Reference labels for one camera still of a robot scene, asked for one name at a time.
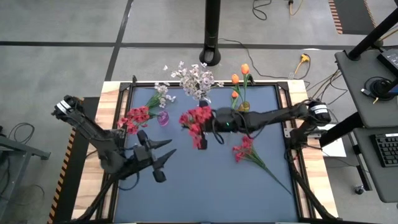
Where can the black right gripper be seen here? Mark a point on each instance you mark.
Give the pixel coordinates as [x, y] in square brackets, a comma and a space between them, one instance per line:
[214, 121]

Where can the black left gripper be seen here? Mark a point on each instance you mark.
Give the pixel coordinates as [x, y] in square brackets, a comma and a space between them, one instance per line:
[144, 154]

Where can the purple glass vase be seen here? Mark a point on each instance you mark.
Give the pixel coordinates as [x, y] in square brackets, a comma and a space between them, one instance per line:
[163, 118]

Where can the orange artificial tulip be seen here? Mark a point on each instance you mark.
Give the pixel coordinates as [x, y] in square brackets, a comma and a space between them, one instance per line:
[235, 78]
[234, 94]
[245, 68]

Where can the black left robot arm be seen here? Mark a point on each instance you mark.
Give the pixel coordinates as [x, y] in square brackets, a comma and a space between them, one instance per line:
[90, 130]

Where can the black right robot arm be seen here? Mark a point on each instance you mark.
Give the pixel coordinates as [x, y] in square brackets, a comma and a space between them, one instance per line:
[273, 116]

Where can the clear glass vase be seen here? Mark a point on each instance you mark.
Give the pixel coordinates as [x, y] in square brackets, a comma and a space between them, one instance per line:
[207, 101]

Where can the yellow glass vase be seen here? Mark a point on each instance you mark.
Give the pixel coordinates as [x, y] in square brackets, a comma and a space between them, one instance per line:
[244, 106]

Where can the black hazard-edged floor mat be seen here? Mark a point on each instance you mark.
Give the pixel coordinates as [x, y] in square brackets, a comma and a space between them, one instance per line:
[351, 15]
[66, 193]

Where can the yellow power plug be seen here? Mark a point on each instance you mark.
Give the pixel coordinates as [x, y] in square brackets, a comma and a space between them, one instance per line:
[304, 58]

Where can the white paper sheet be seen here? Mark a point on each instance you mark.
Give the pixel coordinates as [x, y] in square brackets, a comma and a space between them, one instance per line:
[335, 149]

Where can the grey desk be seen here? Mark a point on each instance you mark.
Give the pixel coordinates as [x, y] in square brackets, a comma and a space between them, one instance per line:
[357, 71]
[382, 180]

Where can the black desk leg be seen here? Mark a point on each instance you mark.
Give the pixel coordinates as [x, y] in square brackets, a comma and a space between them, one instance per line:
[364, 174]

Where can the black caster wheel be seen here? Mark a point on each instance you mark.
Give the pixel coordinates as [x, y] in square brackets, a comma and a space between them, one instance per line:
[359, 189]

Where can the black round stand base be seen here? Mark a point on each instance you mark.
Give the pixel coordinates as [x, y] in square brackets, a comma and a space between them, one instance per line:
[381, 90]

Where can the black keyboard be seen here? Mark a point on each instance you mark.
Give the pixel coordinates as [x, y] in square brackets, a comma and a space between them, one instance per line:
[385, 151]

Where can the black diagonal pole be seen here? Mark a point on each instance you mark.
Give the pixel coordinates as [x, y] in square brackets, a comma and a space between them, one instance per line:
[373, 34]

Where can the black laptop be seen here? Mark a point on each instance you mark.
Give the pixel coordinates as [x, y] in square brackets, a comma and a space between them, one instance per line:
[390, 60]

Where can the black metal table frame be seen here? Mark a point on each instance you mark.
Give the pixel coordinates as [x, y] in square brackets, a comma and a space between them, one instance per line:
[227, 83]

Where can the black diagonal frame strut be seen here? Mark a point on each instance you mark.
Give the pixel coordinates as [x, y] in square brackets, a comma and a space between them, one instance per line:
[93, 200]
[314, 196]

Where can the black round post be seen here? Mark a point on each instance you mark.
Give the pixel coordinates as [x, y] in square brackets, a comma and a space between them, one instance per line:
[211, 31]

